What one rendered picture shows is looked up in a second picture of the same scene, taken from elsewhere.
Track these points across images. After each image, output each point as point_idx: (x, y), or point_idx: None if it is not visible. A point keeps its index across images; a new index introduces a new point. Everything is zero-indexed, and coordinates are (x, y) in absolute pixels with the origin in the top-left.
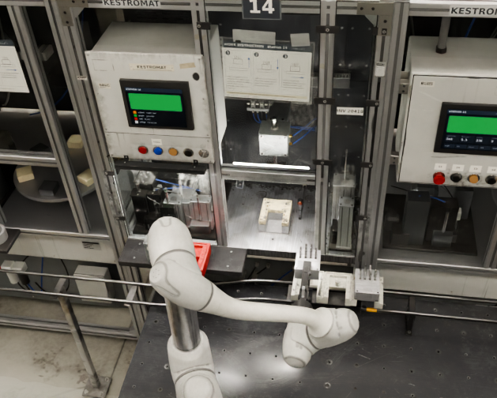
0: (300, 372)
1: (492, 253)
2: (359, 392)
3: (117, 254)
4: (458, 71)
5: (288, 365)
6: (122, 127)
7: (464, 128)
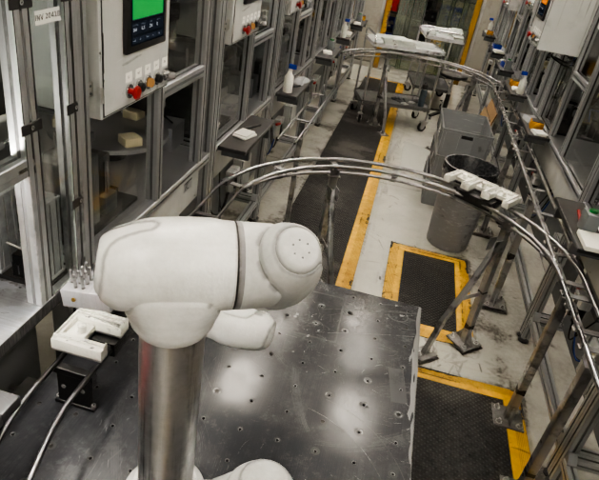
0: None
1: (158, 177)
2: (234, 364)
3: None
4: None
5: (267, 347)
6: None
7: (142, 10)
